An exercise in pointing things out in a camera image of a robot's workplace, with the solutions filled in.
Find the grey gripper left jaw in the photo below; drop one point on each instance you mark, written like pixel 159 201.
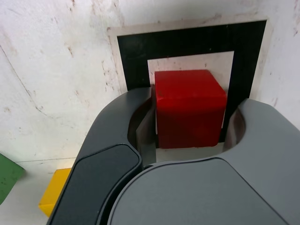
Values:
pixel 105 145

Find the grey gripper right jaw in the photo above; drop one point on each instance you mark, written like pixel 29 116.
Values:
pixel 199 199

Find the yellow cube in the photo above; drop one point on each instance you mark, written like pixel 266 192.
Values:
pixel 54 194

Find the red cube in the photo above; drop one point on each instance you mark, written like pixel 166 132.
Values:
pixel 187 98

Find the green cube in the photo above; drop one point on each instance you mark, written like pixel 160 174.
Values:
pixel 8 173

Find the black tape square outline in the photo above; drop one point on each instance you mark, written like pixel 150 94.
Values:
pixel 187 44

